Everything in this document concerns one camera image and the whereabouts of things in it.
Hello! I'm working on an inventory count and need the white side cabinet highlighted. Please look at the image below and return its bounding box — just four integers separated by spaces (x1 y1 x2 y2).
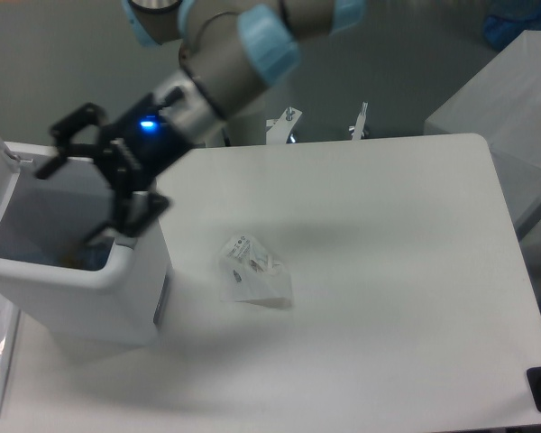
424 31 541 236

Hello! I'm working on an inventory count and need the blue plastic bag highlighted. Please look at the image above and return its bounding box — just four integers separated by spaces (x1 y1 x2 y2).
482 14 541 51

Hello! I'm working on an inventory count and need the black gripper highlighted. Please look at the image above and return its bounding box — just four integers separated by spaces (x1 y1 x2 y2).
34 93 193 245

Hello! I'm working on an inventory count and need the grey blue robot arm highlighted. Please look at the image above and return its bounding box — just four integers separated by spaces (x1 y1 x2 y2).
36 1 366 244

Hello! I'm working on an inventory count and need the white paper bag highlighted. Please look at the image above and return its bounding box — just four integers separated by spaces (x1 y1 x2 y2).
216 233 293 307

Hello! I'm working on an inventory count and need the clear plastic water bottle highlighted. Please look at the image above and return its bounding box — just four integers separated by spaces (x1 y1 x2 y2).
73 244 112 272

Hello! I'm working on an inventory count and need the white right clamp bracket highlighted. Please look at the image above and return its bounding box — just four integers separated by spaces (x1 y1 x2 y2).
266 106 303 145

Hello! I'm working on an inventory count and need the white trash can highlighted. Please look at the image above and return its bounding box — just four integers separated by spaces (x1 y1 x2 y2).
0 145 170 345

